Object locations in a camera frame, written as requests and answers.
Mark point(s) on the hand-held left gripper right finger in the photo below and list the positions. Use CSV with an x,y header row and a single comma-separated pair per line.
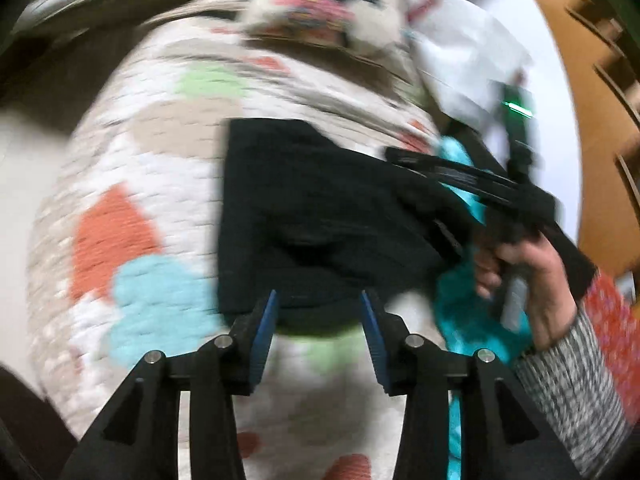
x,y
373,341

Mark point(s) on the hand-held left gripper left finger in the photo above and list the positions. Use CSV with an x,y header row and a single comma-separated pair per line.
x,y
264,340

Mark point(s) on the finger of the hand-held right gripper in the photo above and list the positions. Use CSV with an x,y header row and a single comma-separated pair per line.
x,y
450,172
452,240

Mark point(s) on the black pants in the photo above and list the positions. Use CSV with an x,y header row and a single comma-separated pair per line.
x,y
325,220

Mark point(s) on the person's right forearm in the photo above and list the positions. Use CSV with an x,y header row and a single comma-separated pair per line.
x,y
575,390

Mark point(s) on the person's right hand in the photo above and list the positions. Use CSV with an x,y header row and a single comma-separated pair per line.
x,y
547,290

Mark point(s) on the teal cloth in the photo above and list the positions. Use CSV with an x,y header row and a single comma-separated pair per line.
x,y
465,320

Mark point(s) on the brown wooden furniture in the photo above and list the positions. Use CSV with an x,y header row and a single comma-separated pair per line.
x,y
595,125

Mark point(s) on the white cloth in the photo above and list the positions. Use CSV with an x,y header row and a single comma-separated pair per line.
x,y
460,50

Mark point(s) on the red patterned cloth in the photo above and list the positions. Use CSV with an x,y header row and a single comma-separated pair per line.
x,y
614,332

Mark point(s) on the white pink patterned pillow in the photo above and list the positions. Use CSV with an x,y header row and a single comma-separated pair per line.
x,y
320,2

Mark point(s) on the white blanket with coloured patches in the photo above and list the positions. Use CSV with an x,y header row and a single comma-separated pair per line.
x,y
150,125

